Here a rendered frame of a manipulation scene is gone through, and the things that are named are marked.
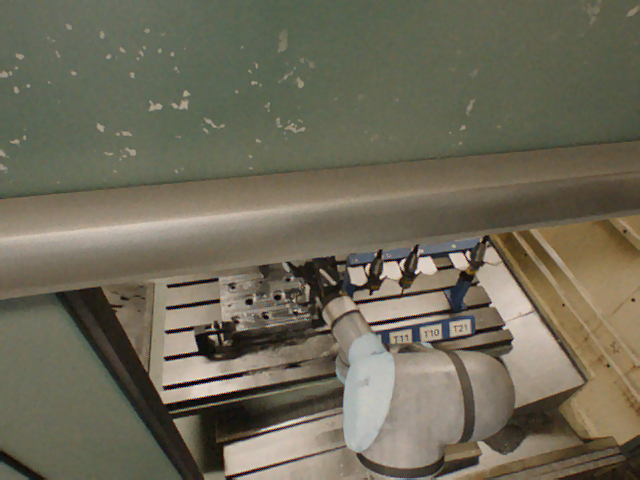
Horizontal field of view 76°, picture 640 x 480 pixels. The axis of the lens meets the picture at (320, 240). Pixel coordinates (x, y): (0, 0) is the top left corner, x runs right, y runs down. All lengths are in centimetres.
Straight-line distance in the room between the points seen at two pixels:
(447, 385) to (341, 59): 44
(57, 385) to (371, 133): 28
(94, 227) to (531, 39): 21
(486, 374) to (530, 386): 114
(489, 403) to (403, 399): 11
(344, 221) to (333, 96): 6
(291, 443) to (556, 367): 97
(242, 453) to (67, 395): 117
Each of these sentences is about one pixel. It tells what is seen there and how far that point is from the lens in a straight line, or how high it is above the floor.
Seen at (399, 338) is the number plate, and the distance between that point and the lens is 146.
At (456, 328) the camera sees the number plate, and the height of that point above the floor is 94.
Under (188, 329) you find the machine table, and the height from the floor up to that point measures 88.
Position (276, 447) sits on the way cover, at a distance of 150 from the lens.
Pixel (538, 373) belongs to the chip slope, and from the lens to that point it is 174.
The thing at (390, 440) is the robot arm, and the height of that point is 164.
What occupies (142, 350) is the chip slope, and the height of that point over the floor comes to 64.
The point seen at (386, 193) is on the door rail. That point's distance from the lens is 20.
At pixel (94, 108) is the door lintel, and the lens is 19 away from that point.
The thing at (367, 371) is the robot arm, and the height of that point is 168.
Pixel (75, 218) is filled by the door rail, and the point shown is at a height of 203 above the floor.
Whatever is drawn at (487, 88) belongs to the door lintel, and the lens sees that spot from 22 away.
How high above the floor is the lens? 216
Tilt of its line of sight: 46 degrees down
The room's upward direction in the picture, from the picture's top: 4 degrees clockwise
